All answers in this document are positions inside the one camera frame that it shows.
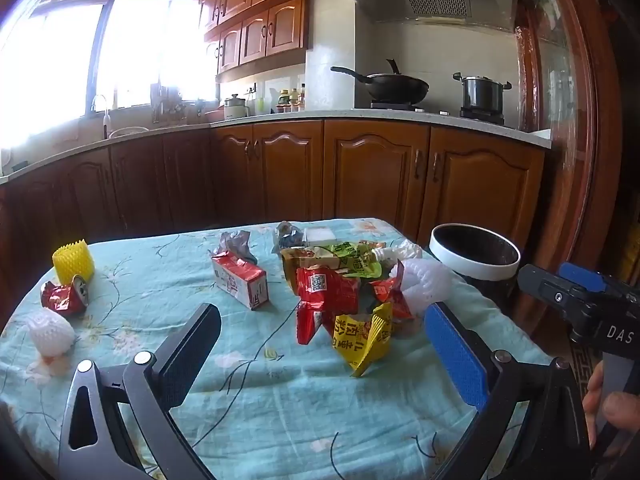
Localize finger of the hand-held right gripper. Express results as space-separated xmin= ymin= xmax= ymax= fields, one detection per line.
xmin=558 ymin=261 xmax=640 ymax=307
xmin=517 ymin=264 xmax=603 ymax=322

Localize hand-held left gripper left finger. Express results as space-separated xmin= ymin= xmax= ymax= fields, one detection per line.
xmin=59 ymin=302 xmax=222 ymax=480

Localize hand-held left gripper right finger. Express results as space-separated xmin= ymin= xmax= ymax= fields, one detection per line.
xmin=424 ymin=302 xmax=593 ymax=480

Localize black bin with white rim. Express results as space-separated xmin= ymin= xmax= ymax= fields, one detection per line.
xmin=429 ymin=223 xmax=522 ymax=311

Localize silver paper wrapper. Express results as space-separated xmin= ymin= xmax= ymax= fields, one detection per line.
xmin=208 ymin=230 xmax=259 ymax=267

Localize person's right hand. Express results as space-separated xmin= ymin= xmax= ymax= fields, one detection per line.
xmin=582 ymin=359 xmax=640 ymax=450

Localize large white foam fruit net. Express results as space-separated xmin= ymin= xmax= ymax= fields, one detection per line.
xmin=397 ymin=258 xmax=454 ymax=317

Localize small red torn wrapper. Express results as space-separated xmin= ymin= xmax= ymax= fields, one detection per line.
xmin=368 ymin=260 xmax=413 ymax=322

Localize yellow snack packet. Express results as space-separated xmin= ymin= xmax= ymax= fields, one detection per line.
xmin=333 ymin=302 xmax=394 ymax=378

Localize red white milk carton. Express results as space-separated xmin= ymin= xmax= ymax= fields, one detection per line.
xmin=211 ymin=252 xmax=268 ymax=311

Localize floral light blue tablecloth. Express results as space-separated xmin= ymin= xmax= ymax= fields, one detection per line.
xmin=0 ymin=217 xmax=553 ymax=480

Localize white plastic bag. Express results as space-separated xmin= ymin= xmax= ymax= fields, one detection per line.
xmin=372 ymin=239 xmax=425 ymax=263

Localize crushed red can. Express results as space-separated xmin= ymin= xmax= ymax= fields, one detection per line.
xmin=40 ymin=274 xmax=91 ymax=317

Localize small white foam fruit net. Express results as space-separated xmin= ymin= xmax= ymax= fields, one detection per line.
xmin=26 ymin=308 xmax=76 ymax=358

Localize green snack packet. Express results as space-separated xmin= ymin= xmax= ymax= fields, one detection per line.
xmin=280 ymin=241 xmax=383 ymax=281

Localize large red snack packet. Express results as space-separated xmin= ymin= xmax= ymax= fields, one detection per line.
xmin=295 ymin=265 xmax=362 ymax=346

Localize yellow foam fruit net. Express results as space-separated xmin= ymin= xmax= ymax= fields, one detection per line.
xmin=52 ymin=241 xmax=96 ymax=283

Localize crumpled blue white wrapper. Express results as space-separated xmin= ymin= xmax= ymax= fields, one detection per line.
xmin=271 ymin=221 xmax=306 ymax=256

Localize white foam block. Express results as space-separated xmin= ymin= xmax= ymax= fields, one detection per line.
xmin=303 ymin=226 xmax=339 ymax=247

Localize steel cooking pot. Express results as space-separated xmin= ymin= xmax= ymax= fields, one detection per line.
xmin=452 ymin=72 xmax=513 ymax=113

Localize black gas stove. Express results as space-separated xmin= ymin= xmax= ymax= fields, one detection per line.
xmin=369 ymin=101 xmax=507 ymax=127

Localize wooden lower cabinets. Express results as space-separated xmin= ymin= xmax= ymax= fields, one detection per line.
xmin=0 ymin=119 xmax=547 ymax=261

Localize wooden cabinets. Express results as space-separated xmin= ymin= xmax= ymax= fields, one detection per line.
xmin=0 ymin=119 xmax=547 ymax=261
xmin=195 ymin=0 xmax=362 ymax=77

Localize white rice cooker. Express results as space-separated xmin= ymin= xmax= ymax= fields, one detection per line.
xmin=222 ymin=93 xmax=251 ymax=121

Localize black wok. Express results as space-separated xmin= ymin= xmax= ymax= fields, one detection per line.
xmin=330 ymin=58 xmax=431 ymax=106

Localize chrome faucet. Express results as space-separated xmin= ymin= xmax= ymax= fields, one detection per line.
xmin=91 ymin=94 xmax=113 ymax=140

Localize white kitchen countertop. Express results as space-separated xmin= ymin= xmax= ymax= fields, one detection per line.
xmin=0 ymin=108 xmax=554 ymax=184

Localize kitchen window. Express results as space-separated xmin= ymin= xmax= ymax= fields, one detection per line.
xmin=0 ymin=0 xmax=219 ymax=153

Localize wooden upper cabinets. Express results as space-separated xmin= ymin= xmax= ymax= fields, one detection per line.
xmin=195 ymin=0 xmax=362 ymax=77

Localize wooden door frame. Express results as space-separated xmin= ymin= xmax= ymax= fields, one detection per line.
xmin=514 ymin=0 xmax=623 ymax=346

